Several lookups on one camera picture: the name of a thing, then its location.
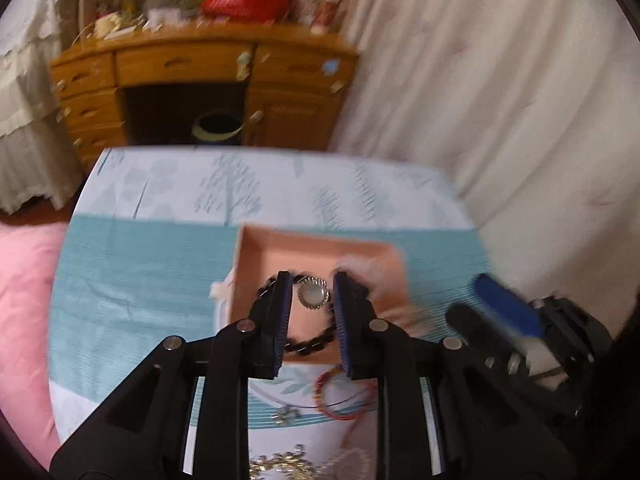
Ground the gold chain necklace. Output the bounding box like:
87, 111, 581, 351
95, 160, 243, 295
248, 444, 327, 480

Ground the pearl bracelet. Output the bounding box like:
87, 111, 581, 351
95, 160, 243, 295
324, 446, 382, 480

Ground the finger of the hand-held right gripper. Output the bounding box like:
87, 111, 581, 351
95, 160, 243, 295
472, 273, 545, 342
444, 302, 528, 378

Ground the pink blanket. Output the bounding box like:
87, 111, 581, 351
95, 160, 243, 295
0, 220, 70, 463

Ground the white lace bed cover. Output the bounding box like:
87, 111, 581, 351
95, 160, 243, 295
0, 0, 85, 217

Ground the cream curtain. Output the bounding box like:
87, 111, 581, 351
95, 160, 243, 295
327, 0, 640, 343

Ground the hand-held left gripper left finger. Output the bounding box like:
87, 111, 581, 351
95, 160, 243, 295
50, 271, 293, 480

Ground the red string bracelet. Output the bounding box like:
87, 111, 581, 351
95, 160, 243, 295
312, 365, 379, 419

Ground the round silver brooch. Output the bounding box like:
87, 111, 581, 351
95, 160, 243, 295
296, 276, 332, 311

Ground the dark waste bin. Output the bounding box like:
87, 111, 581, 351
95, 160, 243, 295
192, 110, 247, 146

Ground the wooden dresser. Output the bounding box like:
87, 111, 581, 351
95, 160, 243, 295
50, 21, 362, 172

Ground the thin silver necklace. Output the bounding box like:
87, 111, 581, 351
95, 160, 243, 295
249, 385, 372, 427

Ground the white bottle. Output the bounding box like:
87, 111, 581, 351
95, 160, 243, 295
311, 0, 347, 36

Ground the pile of small clutter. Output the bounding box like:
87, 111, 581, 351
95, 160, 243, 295
94, 0, 207, 41

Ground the pink jewelry box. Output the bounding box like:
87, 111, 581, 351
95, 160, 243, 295
227, 224, 412, 365

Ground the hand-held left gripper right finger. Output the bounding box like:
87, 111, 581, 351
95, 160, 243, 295
333, 271, 578, 480

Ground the black bead bracelet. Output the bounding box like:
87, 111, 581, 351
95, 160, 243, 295
255, 269, 372, 359

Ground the white ribbon bow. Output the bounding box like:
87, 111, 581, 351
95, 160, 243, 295
208, 269, 239, 307

